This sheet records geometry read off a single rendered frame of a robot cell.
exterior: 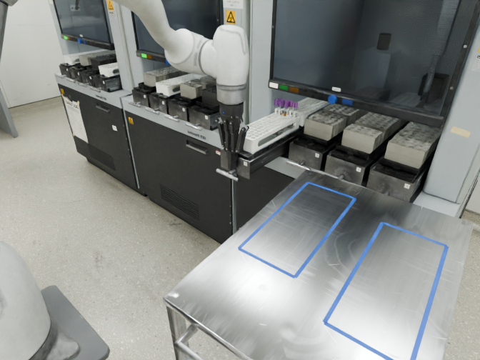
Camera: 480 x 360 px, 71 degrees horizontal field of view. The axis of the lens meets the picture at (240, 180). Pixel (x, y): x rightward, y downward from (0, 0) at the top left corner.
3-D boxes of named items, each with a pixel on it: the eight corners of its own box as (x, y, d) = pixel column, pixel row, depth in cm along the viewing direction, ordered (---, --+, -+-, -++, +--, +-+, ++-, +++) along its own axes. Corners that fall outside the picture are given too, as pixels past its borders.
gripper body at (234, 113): (249, 101, 103) (249, 128, 108) (229, 95, 108) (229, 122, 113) (233, 106, 98) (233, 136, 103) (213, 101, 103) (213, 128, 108)
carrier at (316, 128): (333, 140, 122) (336, 124, 118) (331, 141, 120) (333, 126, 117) (306, 131, 128) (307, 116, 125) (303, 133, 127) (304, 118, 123)
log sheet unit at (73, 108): (73, 136, 262) (60, 91, 243) (91, 146, 247) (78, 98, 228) (70, 136, 260) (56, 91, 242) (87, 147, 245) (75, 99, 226)
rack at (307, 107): (317, 105, 159) (318, 92, 156) (336, 109, 153) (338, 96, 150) (281, 123, 140) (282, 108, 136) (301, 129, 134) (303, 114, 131)
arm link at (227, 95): (230, 76, 106) (230, 95, 109) (209, 82, 100) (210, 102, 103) (252, 81, 101) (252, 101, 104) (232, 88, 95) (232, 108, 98)
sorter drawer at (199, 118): (274, 90, 202) (275, 75, 197) (293, 94, 194) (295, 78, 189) (182, 126, 155) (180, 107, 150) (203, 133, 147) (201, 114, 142)
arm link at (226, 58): (256, 81, 101) (221, 74, 108) (257, 24, 93) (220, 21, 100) (234, 88, 94) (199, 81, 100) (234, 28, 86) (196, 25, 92)
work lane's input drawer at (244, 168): (316, 115, 166) (318, 98, 161) (341, 122, 158) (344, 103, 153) (211, 171, 119) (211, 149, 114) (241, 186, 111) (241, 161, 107)
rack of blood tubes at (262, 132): (278, 124, 139) (279, 110, 135) (299, 131, 133) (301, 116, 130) (230, 148, 120) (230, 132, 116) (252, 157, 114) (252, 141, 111)
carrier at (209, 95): (222, 106, 152) (222, 93, 149) (219, 107, 151) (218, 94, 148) (204, 101, 159) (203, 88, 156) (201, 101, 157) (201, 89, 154)
